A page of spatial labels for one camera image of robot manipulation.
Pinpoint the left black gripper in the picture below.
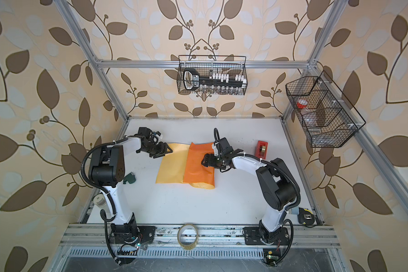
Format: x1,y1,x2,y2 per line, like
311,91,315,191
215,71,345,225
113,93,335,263
142,142,173,158

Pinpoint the yellow orange wrapping paper sheet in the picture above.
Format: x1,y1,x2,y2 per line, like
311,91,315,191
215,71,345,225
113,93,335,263
156,143,215,190

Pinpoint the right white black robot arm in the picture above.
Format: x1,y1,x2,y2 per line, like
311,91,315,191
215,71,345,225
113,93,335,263
201,129,301,267

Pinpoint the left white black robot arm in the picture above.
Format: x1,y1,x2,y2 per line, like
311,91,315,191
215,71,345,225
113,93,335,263
80,127,173,266

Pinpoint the green utility knife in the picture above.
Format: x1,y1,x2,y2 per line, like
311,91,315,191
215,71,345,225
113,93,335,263
122,172,137,184

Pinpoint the red tape dispenser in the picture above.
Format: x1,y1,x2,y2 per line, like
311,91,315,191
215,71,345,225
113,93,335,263
255,141,268,159

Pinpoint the clear tape roll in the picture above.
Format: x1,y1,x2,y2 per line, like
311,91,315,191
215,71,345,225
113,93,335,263
177,224,199,250

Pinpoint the light blue phone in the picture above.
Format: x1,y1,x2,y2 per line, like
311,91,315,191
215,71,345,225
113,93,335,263
290,207,300,215

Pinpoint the black yellow tape measure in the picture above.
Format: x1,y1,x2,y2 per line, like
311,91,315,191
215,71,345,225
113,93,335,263
298,207,315,227

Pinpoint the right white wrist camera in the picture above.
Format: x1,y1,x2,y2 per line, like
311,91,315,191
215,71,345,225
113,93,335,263
212,142,221,156

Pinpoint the black socket set rail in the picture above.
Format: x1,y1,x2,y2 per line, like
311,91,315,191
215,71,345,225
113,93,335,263
180,68,248,91

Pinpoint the back black wire basket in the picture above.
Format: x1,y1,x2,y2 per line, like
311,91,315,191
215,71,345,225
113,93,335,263
176,54,248,96

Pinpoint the side black wire basket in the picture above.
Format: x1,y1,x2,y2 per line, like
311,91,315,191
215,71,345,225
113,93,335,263
285,71,366,148

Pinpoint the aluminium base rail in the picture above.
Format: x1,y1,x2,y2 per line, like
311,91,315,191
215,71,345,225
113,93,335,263
59,223,341,249

